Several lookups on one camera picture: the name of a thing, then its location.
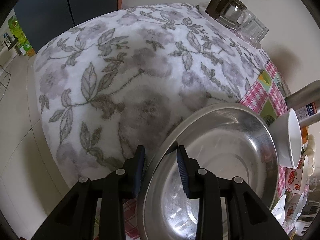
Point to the clear faceted glass cup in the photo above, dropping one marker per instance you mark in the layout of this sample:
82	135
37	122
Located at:
252	31

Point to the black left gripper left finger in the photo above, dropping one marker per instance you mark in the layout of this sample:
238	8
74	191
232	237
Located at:
74	216

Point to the white floral plate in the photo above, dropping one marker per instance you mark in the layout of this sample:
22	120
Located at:
287	209

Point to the stainless steel thermos jug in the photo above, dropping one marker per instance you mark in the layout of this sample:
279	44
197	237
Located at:
305	103

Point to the dark blue cabinet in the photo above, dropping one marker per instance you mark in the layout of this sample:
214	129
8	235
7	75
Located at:
43	20

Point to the green cardboard box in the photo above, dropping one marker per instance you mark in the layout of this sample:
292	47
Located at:
17	31

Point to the pink checkered plastic tablecloth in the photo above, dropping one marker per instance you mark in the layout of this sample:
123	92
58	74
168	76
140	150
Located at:
266	97

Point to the dark-rimmed glass cup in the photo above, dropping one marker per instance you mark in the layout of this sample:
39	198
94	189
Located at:
227	12

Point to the grey floral fleece cloth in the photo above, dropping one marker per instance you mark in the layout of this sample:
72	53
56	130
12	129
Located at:
129	77

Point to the strawberry pattern mug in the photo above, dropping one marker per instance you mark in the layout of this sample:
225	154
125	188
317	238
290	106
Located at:
295	179

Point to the white bowl red rim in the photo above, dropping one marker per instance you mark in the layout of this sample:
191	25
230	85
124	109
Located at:
287	138

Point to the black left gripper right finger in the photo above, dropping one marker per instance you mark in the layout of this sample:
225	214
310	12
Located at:
247	216

